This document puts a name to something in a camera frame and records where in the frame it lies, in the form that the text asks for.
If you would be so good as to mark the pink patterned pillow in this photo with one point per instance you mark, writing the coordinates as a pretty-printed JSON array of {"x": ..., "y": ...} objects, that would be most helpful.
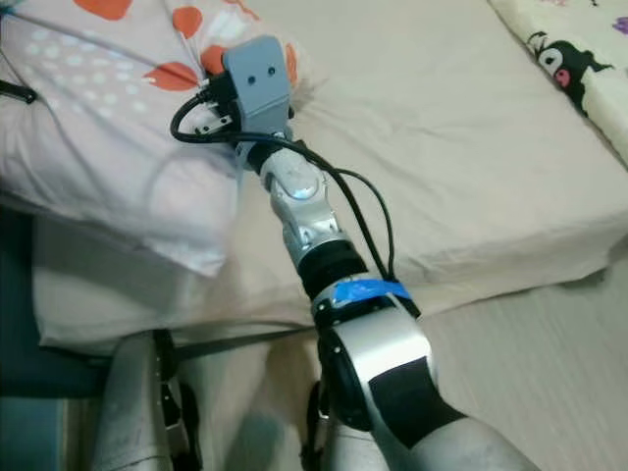
[{"x": 118, "y": 147}]

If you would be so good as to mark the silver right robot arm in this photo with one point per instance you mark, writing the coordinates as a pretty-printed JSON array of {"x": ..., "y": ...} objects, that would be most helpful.
[{"x": 383, "y": 353}]

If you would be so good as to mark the beige sheeted mattress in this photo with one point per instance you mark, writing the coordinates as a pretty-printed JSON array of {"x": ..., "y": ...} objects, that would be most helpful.
[{"x": 451, "y": 147}]

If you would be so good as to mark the grey right robot leg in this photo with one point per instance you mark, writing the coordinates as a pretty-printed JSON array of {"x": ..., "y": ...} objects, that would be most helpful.
[{"x": 339, "y": 451}]

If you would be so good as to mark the cream cartoon print quilt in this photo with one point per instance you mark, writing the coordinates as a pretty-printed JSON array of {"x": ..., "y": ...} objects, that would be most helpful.
[{"x": 613, "y": 123}]

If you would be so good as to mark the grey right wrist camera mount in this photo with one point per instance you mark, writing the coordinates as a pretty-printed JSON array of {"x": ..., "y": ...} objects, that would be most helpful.
[{"x": 260, "y": 83}]

